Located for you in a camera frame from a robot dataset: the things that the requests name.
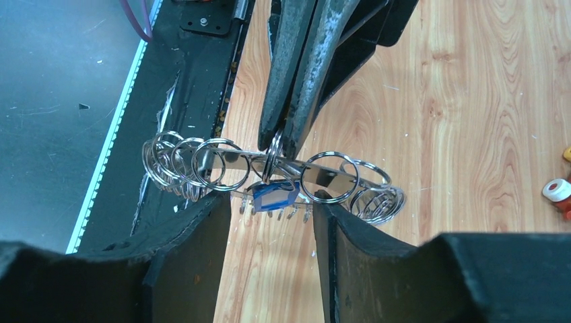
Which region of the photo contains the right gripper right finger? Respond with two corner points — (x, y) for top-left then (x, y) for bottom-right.
(312, 203), (570, 322)

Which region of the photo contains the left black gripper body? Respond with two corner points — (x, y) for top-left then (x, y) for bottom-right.
(313, 1), (417, 120)

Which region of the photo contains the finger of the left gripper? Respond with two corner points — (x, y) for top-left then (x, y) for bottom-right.
(283, 1), (359, 159)
(258, 0), (316, 151)

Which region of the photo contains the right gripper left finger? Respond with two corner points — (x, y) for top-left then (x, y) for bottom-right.
(1, 192), (231, 322)

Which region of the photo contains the toy brick car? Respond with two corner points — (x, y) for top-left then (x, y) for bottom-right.
(541, 174), (570, 221)

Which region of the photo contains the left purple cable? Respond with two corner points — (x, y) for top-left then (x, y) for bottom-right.
(119, 0), (155, 43)

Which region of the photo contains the grey slotted cable duct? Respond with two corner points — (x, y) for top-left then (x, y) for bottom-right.
(65, 0), (164, 255)

